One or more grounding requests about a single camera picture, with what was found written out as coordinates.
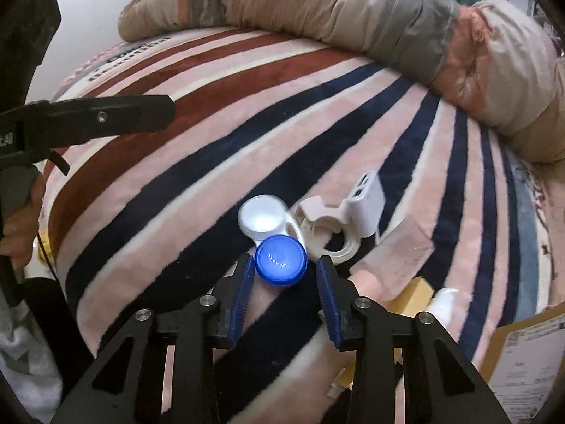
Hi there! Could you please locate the white round compact case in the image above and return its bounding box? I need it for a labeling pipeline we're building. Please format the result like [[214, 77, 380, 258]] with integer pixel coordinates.
[[238, 195, 304, 246]]

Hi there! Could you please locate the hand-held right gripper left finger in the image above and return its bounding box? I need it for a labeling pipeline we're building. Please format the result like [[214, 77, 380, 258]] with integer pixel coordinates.
[[52, 253, 256, 424]]

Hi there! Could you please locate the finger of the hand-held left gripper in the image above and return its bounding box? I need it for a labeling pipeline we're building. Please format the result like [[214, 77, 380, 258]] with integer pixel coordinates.
[[0, 94, 176, 160]]

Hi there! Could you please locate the pink rectangular card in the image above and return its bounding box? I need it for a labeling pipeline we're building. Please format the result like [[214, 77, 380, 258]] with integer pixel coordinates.
[[350, 218, 433, 298]]

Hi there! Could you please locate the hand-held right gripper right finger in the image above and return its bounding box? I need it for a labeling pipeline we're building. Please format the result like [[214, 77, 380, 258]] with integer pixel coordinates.
[[316, 255, 513, 424]]

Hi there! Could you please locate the cardboard box with label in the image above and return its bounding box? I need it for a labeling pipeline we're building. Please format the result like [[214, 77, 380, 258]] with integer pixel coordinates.
[[480, 302, 565, 420]]

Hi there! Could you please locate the person's left hand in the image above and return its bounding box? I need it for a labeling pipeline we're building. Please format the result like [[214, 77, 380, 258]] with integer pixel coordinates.
[[2, 172, 47, 269]]

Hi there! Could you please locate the white tape dispenser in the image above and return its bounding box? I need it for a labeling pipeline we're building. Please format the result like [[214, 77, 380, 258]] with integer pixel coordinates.
[[294, 196, 362, 266]]

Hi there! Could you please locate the striped plush blanket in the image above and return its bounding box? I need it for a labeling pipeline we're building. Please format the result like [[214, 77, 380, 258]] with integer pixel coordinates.
[[42, 26, 554, 424]]

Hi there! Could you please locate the blue round jar lid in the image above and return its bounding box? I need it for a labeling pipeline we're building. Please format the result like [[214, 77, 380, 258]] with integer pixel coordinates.
[[255, 235, 308, 288]]

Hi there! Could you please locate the yellow cardboard piece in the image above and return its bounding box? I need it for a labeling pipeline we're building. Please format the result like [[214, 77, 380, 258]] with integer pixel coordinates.
[[388, 276, 435, 319]]

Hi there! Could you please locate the white plastic bottle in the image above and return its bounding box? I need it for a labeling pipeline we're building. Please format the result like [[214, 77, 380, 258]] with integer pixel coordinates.
[[427, 288, 460, 326]]

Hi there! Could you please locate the white grey cloth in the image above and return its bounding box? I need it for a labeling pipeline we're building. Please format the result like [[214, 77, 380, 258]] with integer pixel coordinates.
[[0, 305, 63, 422]]

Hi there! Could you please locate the white USB charger block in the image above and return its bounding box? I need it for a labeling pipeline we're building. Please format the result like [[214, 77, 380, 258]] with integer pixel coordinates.
[[343, 170, 386, 238]]

